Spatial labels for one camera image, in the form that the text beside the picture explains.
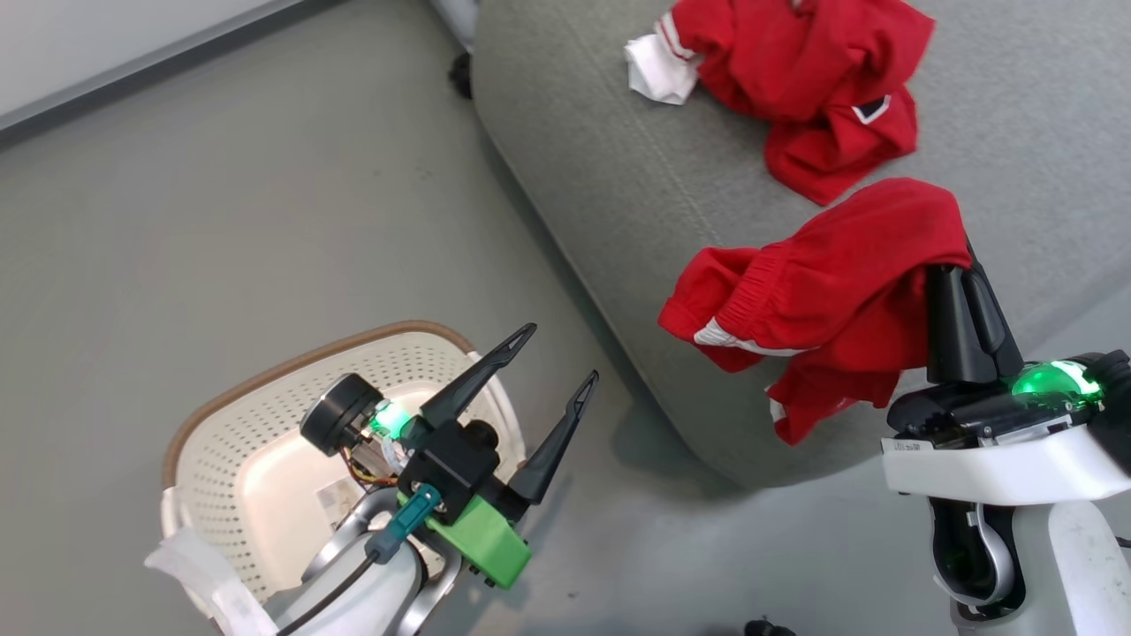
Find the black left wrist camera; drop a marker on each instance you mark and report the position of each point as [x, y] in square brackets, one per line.
[455, 464]

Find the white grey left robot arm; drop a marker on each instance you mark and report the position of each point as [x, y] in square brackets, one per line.
[362, 605]

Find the grey fabric sofa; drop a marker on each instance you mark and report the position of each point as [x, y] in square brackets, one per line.
[601, 177]

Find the small black object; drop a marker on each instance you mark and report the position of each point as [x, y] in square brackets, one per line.
[767, 629]

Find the small black caster wheel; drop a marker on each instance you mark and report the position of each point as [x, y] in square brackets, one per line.
[460, 75]

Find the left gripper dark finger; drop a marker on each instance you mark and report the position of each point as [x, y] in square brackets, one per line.
[477, 371]
[557, 442]

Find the white perforated laundry basket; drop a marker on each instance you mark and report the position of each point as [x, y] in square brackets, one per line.
[256, 459]

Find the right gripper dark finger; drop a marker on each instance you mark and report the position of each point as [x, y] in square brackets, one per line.
[994, 340]
[950, 327]

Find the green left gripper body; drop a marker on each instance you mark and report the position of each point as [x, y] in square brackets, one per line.
[486, 548]

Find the red shorts white stripes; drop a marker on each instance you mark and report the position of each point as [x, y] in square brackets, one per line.
[839, 283]

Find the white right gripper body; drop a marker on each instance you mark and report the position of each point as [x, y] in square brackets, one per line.
[981, 464]

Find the red and white jersey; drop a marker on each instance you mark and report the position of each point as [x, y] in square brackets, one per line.
[795, 62]

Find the white basket label sticker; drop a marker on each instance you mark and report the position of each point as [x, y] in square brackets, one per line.
[332, 497]

